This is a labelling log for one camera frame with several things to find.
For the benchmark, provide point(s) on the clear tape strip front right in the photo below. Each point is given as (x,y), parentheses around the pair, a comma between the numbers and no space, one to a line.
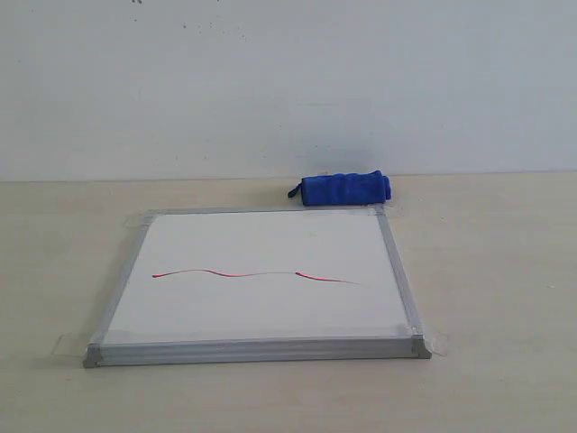
(424,343)

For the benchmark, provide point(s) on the clear tape strip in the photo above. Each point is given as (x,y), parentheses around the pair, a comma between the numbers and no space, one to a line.
(378,210)
(138,220)
(424,343)
(97,346)

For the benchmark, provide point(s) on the white board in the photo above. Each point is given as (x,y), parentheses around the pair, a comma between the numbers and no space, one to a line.
(237,285)

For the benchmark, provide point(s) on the clear tape strip front left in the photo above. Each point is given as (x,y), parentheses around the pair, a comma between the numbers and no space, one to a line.
(97,346)

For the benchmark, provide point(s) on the clear tape strip back left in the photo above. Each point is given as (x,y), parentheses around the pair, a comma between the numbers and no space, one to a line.
(138,220)

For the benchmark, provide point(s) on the blue cloth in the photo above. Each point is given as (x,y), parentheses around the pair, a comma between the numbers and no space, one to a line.
(343,189)

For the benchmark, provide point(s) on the clear tape strip back right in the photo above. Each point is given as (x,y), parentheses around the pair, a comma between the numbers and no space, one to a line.
(378,210)

